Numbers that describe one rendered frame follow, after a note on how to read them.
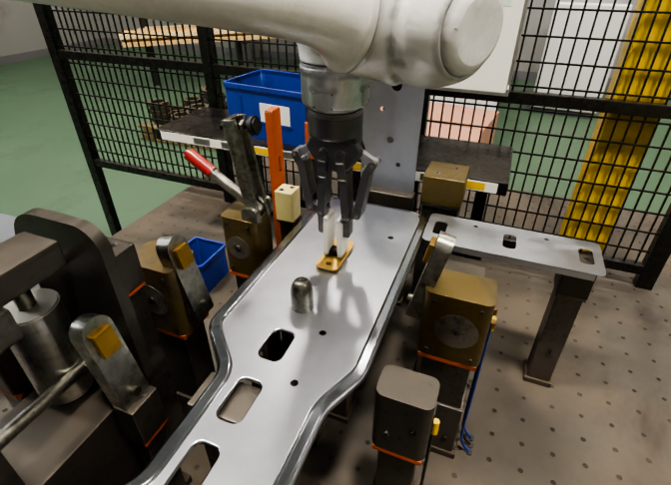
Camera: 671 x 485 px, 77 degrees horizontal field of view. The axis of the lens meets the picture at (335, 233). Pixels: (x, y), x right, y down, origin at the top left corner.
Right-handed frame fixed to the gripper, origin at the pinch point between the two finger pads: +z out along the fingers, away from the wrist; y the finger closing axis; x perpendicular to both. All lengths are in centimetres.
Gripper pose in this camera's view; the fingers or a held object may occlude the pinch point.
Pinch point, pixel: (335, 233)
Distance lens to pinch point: 67.7
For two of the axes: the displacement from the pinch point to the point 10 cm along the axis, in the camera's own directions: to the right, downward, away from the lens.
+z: 0.0, 8.4, 5.5
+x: 3.7, -5.1, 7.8
